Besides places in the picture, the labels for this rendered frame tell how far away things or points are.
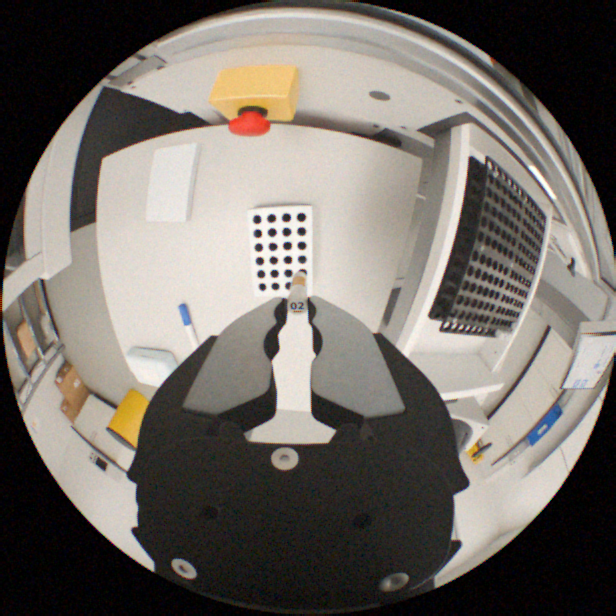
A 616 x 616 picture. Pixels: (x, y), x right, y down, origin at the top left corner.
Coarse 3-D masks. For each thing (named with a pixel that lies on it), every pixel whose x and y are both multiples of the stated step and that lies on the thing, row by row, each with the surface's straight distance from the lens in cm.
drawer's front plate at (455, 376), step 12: (420, 360) 36; (432, 360) 38; (444, 360) 40; (456, 360) 42; (468, 360) 44; (480, 360) 48; (432, 372) 35; (444, 372) 37; (456, 372) 39; (468, 372) 41; (480, 372) 44; (492, 372) 47; (444, 384) 34; (456, 384) 36; (468, 384) 38; (480, 384) 41; (492, 384) 43; (444, 396) 34; (456, 396) 36
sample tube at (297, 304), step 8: (296, 272) 17; (296, 280) 15; (304, 280) 15; (296, 288) 14; (304, 288) 14; (288, 296) 14; (296, 296) 13; (304, 296) 13; (288, 304) 13; (296, 304) 13; (304, 304) 13; (296, 312) 13; (304, 312) 13
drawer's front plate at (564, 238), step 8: (552, 224) 50; (552, 232) 50; (560, 232) 49; (568, 232) 48; (552, 240) 58; (560, 240) 52; (568, 240) 48; (560, 248) 61; (568, 248) 55; (576, 248) 55; (560, 256) 72; (568, 256) 63; (576, 256) 57; (576, 264) 66; (584, 272) 71
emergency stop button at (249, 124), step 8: (232, 120) 22; (240, 120) 21; (248, 120) 21; (256, 120) 21; (264, 120) 21; (232, 128) 22; (240, 128) 21; (248, 128) 21; (256, 128) 21; (264, 128) 21; (248, 136) 23; (256, 136) 23
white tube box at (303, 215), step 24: (264, 216) 29; (288, 216) 32; (264, 240) 29; (288, 240) 29; (264, 264) 30; (288, 264) 30; (312, 264) 30; (264, 288) 33; (288, 288) 32; (312, 288) 31
